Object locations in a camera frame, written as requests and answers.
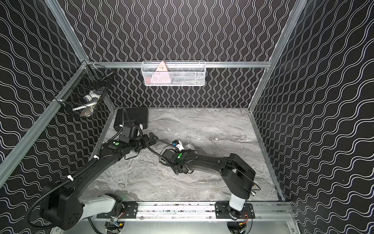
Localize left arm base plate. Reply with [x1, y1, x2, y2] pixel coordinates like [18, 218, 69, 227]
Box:
[96, 201, 138, 219]

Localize white wire wall basket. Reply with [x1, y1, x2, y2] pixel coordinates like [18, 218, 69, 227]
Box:
[141, 60, 206, 86]

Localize black wire wall basket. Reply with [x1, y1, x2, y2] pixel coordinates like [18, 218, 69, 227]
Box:
[57, 64, 115, 119]

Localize black plastic tool case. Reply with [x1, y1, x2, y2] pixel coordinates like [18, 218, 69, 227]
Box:
[113, 107, 149, 132]

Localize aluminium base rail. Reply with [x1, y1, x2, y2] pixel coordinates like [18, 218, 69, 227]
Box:
[58, 200, 296, 222]

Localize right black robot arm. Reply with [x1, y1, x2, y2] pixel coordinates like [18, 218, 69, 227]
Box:
[161, 149, 256, 220]

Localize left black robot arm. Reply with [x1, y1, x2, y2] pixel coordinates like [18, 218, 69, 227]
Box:
[24, 123, 157, 230]

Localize pink triangular card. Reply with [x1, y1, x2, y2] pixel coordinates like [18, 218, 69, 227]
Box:
[150, 61, 171, 84]

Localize silver items in black basket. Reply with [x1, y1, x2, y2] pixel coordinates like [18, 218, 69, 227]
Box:
[72, 91, 101, 118]

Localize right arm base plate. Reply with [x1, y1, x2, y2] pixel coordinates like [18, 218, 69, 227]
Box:
[214, 202, 255, 220]

